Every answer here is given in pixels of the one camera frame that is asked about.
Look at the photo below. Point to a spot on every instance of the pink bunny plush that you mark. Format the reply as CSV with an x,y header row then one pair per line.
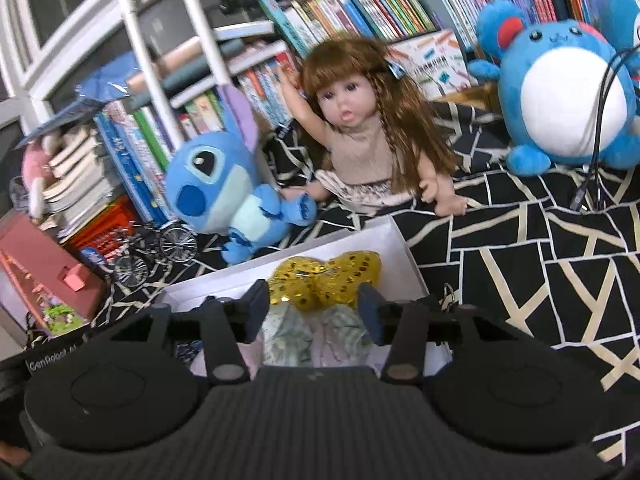
x,y
35,170

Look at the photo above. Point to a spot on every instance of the white metal frame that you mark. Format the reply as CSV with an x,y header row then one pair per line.
x,y
150,70

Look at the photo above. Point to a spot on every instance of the row of tall thin books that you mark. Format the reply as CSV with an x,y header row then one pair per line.
x,y
130,160

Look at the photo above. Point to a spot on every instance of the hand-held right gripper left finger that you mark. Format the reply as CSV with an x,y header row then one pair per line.
x,y
257,310

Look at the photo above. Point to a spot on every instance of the white cardboard box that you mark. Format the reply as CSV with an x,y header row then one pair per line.
x,y
360,240

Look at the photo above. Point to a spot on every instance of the green patterned cloth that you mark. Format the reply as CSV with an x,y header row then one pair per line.
x,y
325,347

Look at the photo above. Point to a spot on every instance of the blue alien plush toy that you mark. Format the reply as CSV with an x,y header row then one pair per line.
x,y
210,180

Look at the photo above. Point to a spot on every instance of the black geometric pattern blanket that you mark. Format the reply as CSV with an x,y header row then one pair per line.
x,y
525,260

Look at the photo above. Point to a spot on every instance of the brown-haired baby doll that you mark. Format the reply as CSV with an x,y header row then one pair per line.
x,y
360,160

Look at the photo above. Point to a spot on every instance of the miniature metal bicycle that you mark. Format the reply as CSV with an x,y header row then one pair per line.
x,y
132,267

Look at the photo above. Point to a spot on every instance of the green striped cloth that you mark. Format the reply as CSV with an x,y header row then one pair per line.
x,y
350,327

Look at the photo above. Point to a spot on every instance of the black binder clip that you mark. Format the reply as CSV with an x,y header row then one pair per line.
x,y
447,296

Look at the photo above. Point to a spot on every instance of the blue robot cat plush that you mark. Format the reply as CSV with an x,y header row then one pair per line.
x,y
625,20

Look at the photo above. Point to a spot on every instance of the stack of paperback books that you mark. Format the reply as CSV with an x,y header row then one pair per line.
x,y
75,170

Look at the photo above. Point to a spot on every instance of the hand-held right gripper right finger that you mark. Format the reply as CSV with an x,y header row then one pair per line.
x,y
371,312

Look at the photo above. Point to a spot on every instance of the small blue packet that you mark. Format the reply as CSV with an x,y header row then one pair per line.
x,y
92,255

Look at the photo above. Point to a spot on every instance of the red plastic basket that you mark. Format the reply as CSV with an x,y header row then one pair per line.
x,y
107,230

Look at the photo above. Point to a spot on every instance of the gold sequin heart pillow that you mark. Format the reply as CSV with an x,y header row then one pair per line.
x,y
310,280

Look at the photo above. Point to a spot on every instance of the round blue mouse plush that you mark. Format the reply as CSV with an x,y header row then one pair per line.
x,y
565,100

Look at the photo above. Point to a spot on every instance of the pink toy house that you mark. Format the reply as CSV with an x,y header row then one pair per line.
x,y
45,260

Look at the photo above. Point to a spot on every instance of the row of colourful paperback books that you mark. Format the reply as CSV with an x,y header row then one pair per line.
x,y
350,10

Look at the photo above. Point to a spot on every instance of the white illustrated box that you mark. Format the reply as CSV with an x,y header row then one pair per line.
x,y
440,65

